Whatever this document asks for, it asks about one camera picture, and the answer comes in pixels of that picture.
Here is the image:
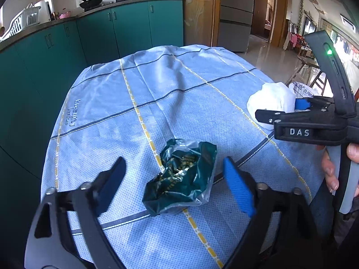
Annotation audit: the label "white bag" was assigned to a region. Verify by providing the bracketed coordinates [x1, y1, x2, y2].
[247, 82, 296, 130]

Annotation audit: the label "dark green plastic bag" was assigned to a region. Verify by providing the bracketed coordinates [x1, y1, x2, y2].
[142, 139, 217, 217]

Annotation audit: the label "trash bin with white bag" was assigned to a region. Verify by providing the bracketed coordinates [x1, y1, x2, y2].
[288, 81, 320, 99]

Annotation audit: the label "teal lower kitchen cabinets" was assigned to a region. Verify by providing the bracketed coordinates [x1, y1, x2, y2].
[0, 0, 185, 244]

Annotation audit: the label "person's right hand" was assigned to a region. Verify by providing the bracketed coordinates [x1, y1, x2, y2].
[316, 142, 359, 198]

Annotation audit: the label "wooden bench stool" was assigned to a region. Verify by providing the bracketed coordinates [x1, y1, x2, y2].
[285, 55, 327, 95]

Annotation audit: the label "light blue checked tablecloth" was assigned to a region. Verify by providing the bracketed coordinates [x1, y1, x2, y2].
[41, 45, 323, 268]

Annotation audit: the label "grey multi-door refrigerator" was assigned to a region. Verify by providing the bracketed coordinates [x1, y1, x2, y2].
[218, 0, 254, 52]

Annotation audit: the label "wooden glass sliding door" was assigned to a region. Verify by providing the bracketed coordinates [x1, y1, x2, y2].
[183, 0, 220, 46]

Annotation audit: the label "pink bowl on counter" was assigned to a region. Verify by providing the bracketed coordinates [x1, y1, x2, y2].
[58, 11, 71, 19]

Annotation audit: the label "black wok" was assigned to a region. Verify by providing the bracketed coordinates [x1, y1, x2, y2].
[79, 0, 103, 9]

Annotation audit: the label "white dish rack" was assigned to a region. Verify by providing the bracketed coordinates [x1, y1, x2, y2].
[1, 4, 41, 41]

